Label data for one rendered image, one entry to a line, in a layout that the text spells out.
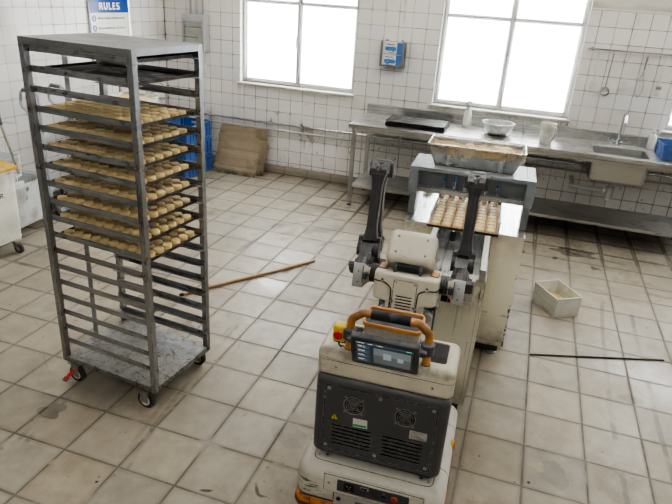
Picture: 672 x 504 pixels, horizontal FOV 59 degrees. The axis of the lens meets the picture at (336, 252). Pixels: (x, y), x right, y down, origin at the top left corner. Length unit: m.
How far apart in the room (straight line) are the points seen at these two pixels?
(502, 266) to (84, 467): 2.49
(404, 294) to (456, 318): 0.62
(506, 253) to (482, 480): 1.33
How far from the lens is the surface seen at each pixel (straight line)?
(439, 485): 2.61
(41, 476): 3.14
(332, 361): 2.34
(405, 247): 2.52
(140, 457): 3.11
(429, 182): 3.64
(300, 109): 7.10
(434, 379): 2.29
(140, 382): 3.32
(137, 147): 2.71
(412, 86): 6.69
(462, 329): 3.10
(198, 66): 3.00
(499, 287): 3.75
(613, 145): 6.52
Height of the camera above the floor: 2.08
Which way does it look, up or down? 24 degrees down
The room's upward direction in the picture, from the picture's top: 4 degrees clockwise
